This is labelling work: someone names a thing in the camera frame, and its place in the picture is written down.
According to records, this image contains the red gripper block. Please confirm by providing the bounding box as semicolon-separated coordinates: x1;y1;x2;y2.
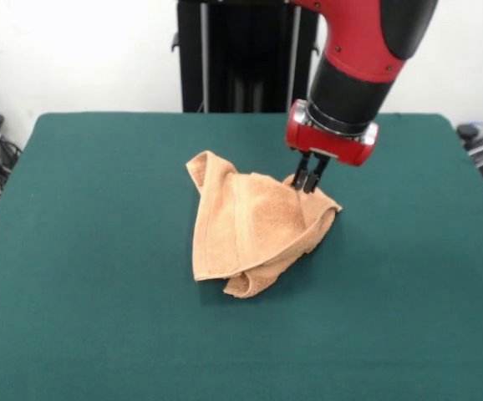
284;99;379;195

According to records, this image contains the tan terry towel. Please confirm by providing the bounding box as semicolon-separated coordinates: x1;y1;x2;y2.
185;150;343;300

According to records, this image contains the dark green table cloth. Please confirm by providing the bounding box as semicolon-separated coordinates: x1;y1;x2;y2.
0;111;483;401

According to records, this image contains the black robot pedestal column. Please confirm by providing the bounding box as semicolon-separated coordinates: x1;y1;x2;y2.
170;0;322;114

